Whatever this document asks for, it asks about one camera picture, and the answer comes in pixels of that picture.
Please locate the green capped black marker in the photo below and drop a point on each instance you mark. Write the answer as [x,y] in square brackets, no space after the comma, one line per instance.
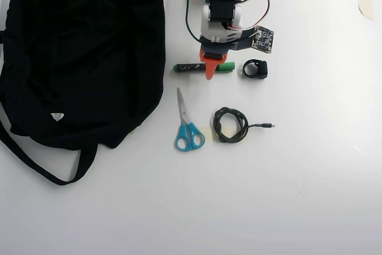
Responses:
[188,67]

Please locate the camera circuit board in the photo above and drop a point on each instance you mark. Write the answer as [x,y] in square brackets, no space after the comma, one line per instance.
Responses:
[262,40]

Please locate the beige masking tape strip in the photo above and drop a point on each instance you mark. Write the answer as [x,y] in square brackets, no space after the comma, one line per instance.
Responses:
[228,132]
[366,1]

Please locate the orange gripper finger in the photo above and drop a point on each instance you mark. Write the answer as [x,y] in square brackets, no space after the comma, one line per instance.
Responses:
[210,68]

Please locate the black fabric bag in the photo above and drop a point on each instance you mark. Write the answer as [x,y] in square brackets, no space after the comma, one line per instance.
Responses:
[80,58]

